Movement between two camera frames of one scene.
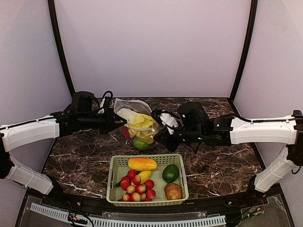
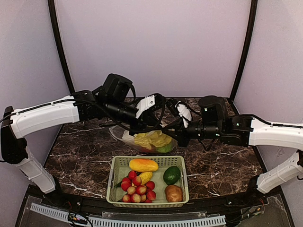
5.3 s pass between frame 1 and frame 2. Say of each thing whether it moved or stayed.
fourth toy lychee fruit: stayed
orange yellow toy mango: stayed
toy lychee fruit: stayed
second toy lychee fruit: stayed
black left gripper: moved
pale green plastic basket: stayed
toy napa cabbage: moved
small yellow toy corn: stayed
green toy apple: moved
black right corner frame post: stayed
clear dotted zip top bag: moved
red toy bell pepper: moved
